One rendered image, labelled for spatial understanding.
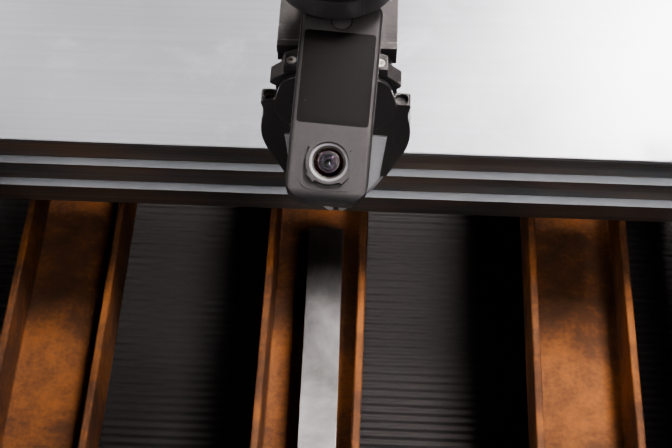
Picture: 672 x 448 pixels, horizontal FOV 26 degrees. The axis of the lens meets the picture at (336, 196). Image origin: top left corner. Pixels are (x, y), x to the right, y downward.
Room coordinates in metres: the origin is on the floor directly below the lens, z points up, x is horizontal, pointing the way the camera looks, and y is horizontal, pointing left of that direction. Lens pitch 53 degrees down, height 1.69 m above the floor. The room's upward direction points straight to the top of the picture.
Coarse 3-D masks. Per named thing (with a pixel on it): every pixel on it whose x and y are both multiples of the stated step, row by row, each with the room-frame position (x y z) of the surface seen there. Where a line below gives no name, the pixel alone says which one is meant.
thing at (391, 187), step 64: (0, 192) 0.65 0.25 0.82; (64, 192) 0.65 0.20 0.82; (128, 192) 0.65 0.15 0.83; (192, 192) 0.65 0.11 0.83; (256, 192) 0.65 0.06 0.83; (384, 192) 0.65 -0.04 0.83; (448, 192) 0.65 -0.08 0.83; (512, 192) 0.64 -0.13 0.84; (576, 192) 0.64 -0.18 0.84; (640, 192) 0.64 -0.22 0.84
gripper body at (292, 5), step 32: (288, 0) 0.56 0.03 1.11; (320, 0) 0.55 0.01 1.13; (352, 0) 0.55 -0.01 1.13; (384, 0) 0.56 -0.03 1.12; (288, 32) 0.59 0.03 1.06; (384, 32) 0.59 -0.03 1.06; (288, 64) 0.56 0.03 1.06; (384, 64) 0.56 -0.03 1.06; (288, 96) 0.56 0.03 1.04; (384, 96) 0.56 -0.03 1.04
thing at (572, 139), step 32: (576, 0) 0.81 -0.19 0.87; (608, 0) 0.81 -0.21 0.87; (640, 0) 0.81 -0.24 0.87; (576, 32) 0.77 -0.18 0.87; (608, 32) 0.77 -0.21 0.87; (640, 32) 0.77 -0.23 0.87; (576, 64) 0.74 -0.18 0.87; (608, 64) 0.74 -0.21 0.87; (640, 64) 0.74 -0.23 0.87; (576, 96) 0.71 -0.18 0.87; (608, 96) 0.71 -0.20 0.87; (640, 96) 0.71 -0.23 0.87; (576, 128) 0.68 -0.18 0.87; (608, 128) 0.68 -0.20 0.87; (640, 128) 0.68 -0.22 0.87; (608, 160) 0.65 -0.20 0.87; (640, 160) 0.65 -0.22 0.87
